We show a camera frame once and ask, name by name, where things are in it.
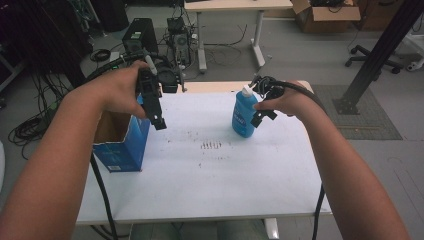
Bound loose black floor cable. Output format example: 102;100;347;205
203;23;250;67

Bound black metal beam stand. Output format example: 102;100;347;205
332;0;424;116

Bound white table leg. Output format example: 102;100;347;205
264;217;280;240

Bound black office chair base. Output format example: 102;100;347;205
344;44;405;75

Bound light wooden desk white legs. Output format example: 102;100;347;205
183;0;294;75

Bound person's right hand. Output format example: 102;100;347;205
253;79;323;123

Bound blue bottle with white cap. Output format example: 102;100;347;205
231;84;260;139

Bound black computer tower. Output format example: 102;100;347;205
121;17;160;57

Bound open computer case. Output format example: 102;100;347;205
166;16;193;68

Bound white object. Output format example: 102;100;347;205
405;57;424;73

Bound blue cardboard box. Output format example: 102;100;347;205
92;94;152;173

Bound open brown cardboard box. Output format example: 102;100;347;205
290;0;362;34

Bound grey floor mat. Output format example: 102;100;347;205
311;84;404;141

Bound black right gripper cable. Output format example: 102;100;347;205
275;80;328;240

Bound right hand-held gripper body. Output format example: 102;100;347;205
250;74;288;102

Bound black curtain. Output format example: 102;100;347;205
0;0;95;88

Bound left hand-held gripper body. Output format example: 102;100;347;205
134;49;185;126

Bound brown cabinet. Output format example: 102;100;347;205
353;0;406;32

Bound person's left hand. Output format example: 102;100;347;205
98;60;150;120

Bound bundle of black floor cables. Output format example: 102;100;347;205
7;71;73;160

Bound coiled black cable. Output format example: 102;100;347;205
89;48;112;63

